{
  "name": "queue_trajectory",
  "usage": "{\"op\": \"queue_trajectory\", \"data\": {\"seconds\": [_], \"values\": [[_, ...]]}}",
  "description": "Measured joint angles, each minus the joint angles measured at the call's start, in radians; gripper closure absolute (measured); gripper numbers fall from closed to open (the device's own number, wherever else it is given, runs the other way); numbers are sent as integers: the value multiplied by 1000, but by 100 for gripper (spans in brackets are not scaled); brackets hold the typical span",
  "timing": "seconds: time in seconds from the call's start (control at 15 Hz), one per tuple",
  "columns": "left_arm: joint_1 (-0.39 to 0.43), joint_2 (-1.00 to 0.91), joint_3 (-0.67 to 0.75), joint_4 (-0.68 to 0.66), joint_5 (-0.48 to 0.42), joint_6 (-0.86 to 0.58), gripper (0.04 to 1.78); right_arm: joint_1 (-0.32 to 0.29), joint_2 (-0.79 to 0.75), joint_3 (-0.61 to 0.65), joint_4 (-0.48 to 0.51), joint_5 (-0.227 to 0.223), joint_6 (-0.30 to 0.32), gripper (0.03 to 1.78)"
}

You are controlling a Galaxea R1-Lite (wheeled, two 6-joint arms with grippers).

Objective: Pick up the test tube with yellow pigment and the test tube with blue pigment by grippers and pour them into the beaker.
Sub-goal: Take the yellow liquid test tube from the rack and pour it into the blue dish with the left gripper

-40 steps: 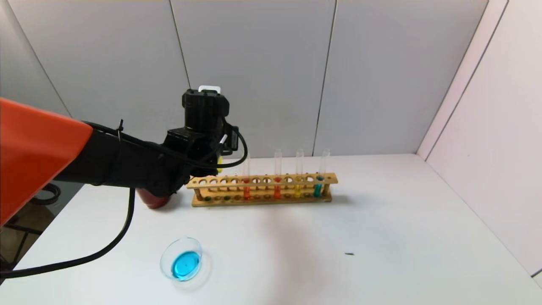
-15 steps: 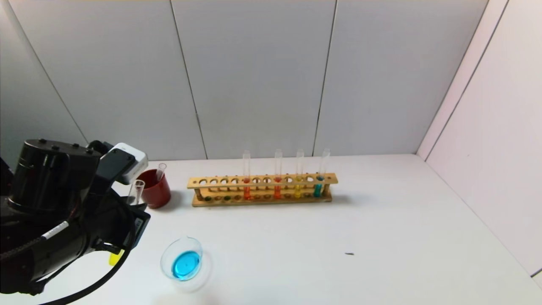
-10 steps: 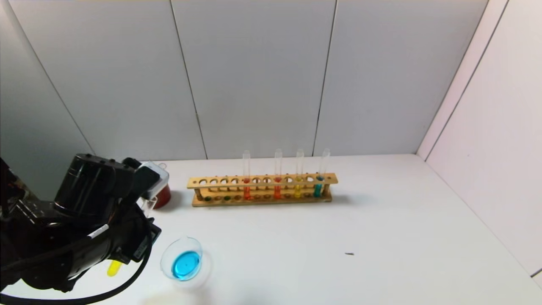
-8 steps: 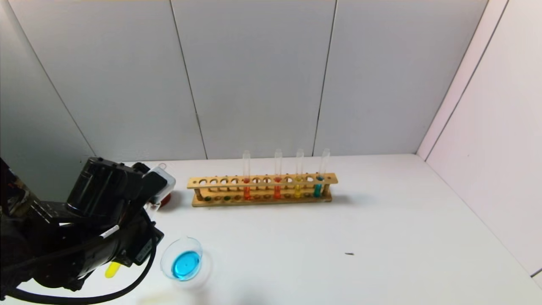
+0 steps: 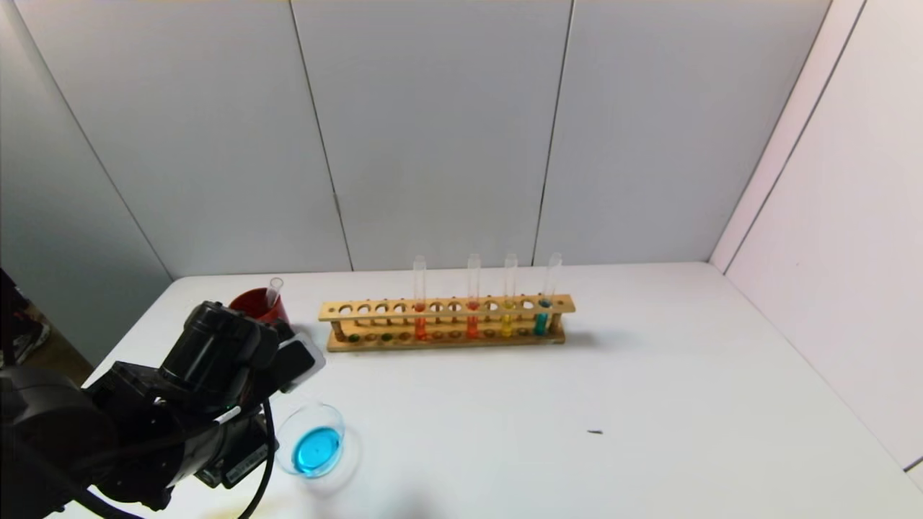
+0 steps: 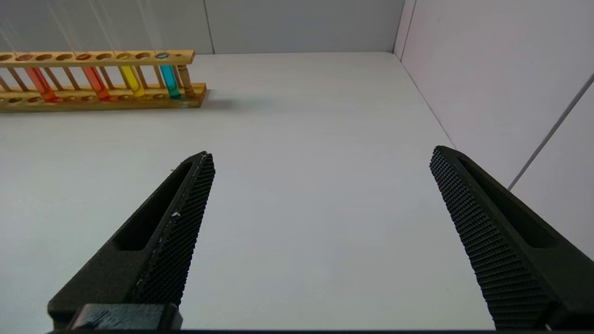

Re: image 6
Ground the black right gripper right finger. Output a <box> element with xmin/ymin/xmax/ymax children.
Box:
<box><xmin>429</xmin><ymin>145</ymin><xmax>594</xmax><ymax>331</ymax></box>

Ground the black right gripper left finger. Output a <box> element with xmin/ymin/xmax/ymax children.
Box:
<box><xmin>47</xmin><ymin>151</ymin><xmax>216</xmax><ymax>331</ymax></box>

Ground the wooden test tube rack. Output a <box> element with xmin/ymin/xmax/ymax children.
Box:
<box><xmin>0</xmin><ymin>50</ymin><xmax>208</xmax><ymax>113</ymax></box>

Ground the test tube with blue pigment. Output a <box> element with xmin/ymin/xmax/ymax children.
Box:
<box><xmin>138</xmin><ymin>0</ymin><xmax>182</xmax><ymax>100</ymax></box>

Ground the test tube with yellow pigment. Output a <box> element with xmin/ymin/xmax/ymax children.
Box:
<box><xmin>90</xmin><ymin>0</ymin><xmax>146</xmax><ymax>98</ymax></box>

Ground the test tube with red pigment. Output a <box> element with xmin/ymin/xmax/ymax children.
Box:
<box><xmin>46</xmin><ymin>0</ymin><xmax>113</xmax><ymax>102</ymax></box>
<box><xmin>0</xmin><ymin>23</ymin><xmax>60</xmax><ymax>103</ymax></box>

